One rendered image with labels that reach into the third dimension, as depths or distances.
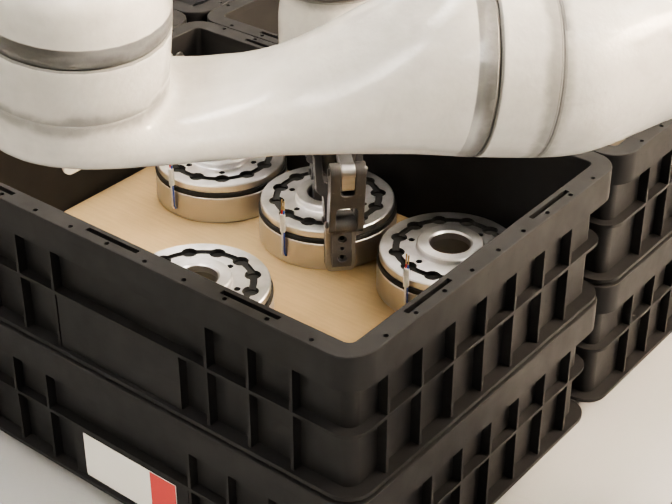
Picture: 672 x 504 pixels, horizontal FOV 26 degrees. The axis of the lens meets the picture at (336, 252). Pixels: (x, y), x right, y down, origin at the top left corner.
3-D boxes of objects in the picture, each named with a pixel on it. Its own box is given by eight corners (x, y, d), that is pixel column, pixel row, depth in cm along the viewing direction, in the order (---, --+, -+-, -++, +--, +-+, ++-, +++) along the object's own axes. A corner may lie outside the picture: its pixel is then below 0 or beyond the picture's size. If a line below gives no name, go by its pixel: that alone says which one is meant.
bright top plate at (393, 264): (350, 262, 103) (350, 255, 102) (430, 204, 109) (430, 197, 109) (471, 311, 98) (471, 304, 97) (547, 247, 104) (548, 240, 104)
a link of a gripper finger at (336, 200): (326, 159, 97) (323, 217, 102) (330, 179, 96) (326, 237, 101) (366, 156, 98) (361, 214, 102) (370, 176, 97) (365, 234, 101)
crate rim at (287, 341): (-94, 181, 102) (-100, 151, 101) (198, 43, 122) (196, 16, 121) (355, 400, 81) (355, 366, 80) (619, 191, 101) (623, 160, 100)
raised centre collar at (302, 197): (281, 201, 109) (281, 194, 109) (321, 175, 112) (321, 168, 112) (334, 221, 106) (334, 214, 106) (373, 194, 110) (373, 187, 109)
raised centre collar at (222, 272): (146, 289, 99) (146, 282, 99) (190, 256, 102) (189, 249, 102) (205, 311, 97) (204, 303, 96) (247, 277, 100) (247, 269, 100)
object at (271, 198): (233, 210, 109) (232, 203, 108) (314, 158, 116) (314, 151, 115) (342, 253, 104) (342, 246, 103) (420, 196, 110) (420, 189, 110)
